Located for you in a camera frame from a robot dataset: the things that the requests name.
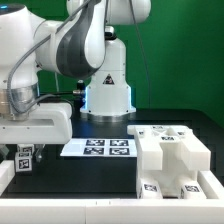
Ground white left barrier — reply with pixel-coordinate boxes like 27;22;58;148
0;160;15;196

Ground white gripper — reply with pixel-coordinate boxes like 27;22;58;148
0;103;72;162

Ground white chair seat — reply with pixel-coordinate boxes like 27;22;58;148
136;168;197;199

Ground white marker sheet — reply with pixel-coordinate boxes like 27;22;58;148
61;138;137;157

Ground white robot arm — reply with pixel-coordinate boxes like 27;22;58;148
0;0;151;147

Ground white front barrier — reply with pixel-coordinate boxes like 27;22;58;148
0;199;224;224

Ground white cube front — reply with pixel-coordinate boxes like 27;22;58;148
15;152;32;172

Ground white barrier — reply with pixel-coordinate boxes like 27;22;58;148
0;199;224;224
0;160;15;196
197;171;224;200

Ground grey arm hose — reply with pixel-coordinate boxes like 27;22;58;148
5;0;98;116

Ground white right barrier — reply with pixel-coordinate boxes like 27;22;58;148
197;171;224;200

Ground black base cables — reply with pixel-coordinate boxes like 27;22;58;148
36;89;86;111

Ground white chair side frame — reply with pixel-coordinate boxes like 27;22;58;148
127;125;211;172

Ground black camera on stand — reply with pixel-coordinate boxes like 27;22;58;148
105;26;116;40

